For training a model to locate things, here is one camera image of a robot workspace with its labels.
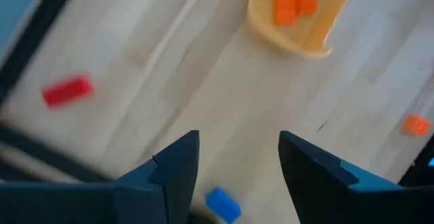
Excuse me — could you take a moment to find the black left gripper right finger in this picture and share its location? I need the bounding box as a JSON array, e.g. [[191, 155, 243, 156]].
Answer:
[[277, 130, 434, 224]]

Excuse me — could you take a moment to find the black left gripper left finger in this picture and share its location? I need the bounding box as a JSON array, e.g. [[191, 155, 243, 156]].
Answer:
[[0, 130, 201, 224]]

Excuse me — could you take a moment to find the blue toy brick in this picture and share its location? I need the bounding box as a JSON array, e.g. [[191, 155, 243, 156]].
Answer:
[[203, 187, 243, 224]]

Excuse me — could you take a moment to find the red eight-stud toy brick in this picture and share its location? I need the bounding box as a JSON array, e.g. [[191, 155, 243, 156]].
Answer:
[[41, 74, 95, 110]]

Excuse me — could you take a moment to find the yellow plastic bin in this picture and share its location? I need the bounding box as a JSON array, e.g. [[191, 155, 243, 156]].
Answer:
[[247, 0, 361, 60]]

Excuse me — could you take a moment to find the orange four-stud toy brick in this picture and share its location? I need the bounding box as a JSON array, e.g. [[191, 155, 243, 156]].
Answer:
[[402, 113, 433, 137]]

